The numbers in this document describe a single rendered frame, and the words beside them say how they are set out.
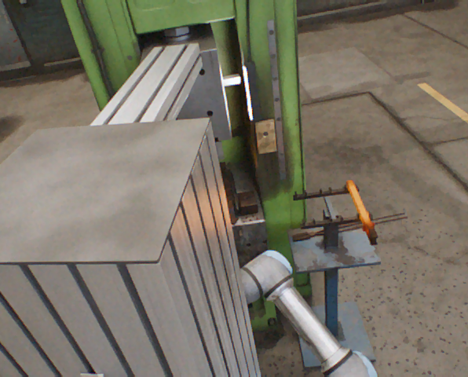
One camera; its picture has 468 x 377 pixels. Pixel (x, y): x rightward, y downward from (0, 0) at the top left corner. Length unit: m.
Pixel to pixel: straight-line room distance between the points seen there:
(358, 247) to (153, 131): 1.69
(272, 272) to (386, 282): 1.68
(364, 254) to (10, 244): 1.81
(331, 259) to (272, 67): 0.93
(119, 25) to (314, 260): 1.34
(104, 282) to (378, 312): 2.53
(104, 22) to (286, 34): 0.73
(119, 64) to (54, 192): 1.41
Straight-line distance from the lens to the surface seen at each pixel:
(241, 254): 2.19
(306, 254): 2.08
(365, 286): 2.96
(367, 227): 1.82
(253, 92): 1.86
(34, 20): 8.10
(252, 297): 1.39
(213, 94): 1.73
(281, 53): 1.88
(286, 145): 2.07
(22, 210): 0.47
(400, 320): 2.83
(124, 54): 1.84
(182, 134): 0.51
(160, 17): 1.79
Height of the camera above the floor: 2.26
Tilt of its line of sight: 36 degrees down
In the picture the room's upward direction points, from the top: 10 degrees counter-clockwise
